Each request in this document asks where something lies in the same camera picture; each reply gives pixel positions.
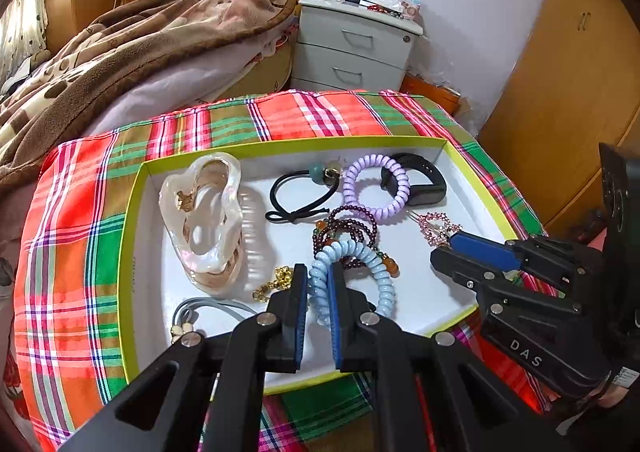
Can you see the white nightstand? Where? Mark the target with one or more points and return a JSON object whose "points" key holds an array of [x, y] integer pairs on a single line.
{"points": [[350, 62]]}

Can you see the plaid cloth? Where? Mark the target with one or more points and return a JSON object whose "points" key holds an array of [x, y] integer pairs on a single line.
{"points": [[75, 232]]}

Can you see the dotted curtain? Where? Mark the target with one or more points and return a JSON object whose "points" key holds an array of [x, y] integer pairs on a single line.
{"points": [[20, 22]]}

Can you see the brown patterned blanket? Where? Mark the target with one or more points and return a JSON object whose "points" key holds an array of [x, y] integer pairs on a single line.
{"points": [[125, 47]]}

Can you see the pile of small nightstand clutter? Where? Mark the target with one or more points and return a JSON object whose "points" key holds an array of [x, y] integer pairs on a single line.
{"points": [[390, 2]]}

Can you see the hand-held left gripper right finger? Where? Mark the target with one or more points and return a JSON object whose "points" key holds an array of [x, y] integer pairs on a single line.
{"points": [[336, 322]]}

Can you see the rhinestone hair clip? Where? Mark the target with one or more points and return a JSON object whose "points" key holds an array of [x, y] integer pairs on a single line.
{"points": [[437, 227]]}

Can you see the orange cardboard box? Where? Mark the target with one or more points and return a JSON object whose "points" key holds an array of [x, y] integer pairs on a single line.
{"points": [[430, 92]]}

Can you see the black smart band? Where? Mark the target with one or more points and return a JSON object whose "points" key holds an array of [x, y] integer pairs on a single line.
{"points": [[425, 192]]}

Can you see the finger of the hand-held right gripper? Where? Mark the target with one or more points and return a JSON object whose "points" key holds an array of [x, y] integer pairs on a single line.
{"points": [[485, 249], [475, 277]]}

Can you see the pearly hair claw clip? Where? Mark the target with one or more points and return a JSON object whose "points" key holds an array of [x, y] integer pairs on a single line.
{"points": [[200, 222]]}

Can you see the wooden wardrobe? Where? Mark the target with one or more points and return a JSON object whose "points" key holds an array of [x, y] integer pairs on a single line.
{"points": [[565, 82]]}

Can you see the person's right hand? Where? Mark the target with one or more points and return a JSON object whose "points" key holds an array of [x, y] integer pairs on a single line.
{"points": [[612, 392]]}

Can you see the pale pink bedsheet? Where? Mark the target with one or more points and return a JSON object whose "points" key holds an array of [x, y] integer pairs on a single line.
{"points": [[165, 97]]}

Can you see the yellow-green box tray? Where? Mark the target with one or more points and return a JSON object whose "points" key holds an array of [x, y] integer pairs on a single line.
{"points": [[150, 312]]}

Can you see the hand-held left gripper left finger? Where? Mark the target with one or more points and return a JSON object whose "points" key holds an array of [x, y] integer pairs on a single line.
{"points": [[301, 317]]}

